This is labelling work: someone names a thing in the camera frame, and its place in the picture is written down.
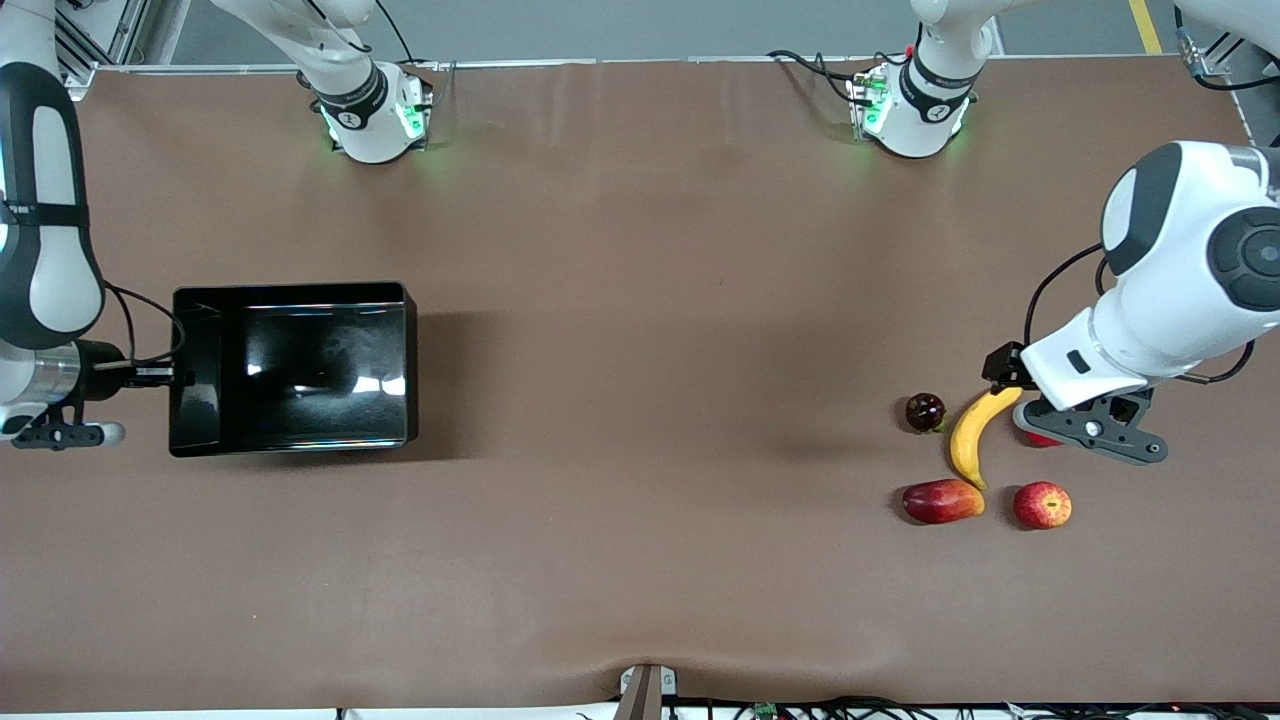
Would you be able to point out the black plastic box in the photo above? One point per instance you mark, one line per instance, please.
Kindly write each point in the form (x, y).
(300, 370)

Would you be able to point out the dark purple mangosteen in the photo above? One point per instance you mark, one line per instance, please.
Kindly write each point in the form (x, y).
(925, 412)

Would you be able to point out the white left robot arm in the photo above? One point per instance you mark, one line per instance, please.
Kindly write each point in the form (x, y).
(1180, 250)

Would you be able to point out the aluminium frame profile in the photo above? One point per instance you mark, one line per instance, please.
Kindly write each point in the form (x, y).
(100, 40)

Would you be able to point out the aluminium frame corner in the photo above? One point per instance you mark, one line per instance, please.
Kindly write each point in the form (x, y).
(1215, 63)

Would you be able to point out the red yellow apple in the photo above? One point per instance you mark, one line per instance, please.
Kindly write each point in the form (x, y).
(1042, 505)

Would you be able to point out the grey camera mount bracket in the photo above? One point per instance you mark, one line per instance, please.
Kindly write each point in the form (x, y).
(645, 695)

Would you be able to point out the yellow banana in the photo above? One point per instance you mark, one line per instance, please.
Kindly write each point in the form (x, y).
(968, 440)

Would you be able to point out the metal table edge rail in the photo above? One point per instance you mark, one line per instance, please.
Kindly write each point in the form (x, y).
(650, 62)

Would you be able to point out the large red apple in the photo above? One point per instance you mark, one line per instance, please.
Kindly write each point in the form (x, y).
(1040, 438)

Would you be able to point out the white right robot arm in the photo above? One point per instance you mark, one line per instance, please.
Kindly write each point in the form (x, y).
(50, 200)

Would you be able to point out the red mango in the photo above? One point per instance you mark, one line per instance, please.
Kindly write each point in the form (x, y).
(942, 501)

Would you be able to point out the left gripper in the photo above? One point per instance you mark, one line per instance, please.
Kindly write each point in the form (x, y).
(1003, 365)

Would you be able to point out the small green circuit board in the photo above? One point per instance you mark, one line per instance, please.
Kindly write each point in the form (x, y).
(765, 710)

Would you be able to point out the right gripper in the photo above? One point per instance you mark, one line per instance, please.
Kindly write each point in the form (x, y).
(100, 367)

